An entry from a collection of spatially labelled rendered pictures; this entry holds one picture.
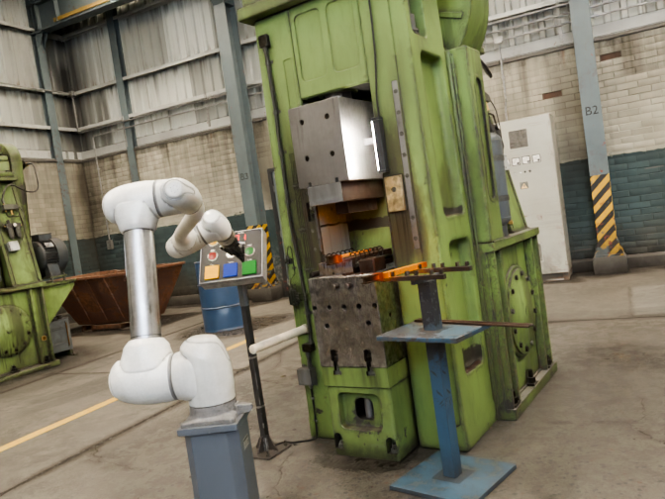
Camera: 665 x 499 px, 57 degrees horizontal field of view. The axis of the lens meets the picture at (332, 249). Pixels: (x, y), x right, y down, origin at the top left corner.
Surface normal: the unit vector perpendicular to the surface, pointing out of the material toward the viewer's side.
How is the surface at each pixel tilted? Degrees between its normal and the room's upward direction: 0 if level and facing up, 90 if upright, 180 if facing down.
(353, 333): 90
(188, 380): 91
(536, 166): 90
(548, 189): 90
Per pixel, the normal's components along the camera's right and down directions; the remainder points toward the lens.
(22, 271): 0.79, -0.28
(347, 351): -0.54, 0.12
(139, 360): -0.01, -0.25
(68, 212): 0.89, -0.11
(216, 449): -0.10, 0.07
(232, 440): 0.63, -0.05
